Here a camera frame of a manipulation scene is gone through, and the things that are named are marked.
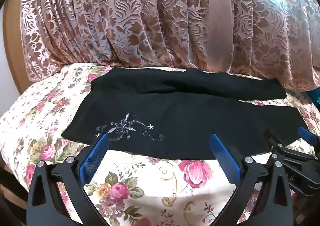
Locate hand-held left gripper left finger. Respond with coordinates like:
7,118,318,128
26,133,110,226

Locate wooden bed frame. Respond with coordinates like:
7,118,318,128
2,1,34,94

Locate black pants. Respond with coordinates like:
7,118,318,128
61,67,309,161

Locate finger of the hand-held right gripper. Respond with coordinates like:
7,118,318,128
297,126,320,153
264,130,320,164

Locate teal cloth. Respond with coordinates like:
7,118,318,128
305,89,320,108

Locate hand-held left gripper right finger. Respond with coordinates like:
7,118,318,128
209,134,293,226

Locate floral bed sheet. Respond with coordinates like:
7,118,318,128
0,63,320,226

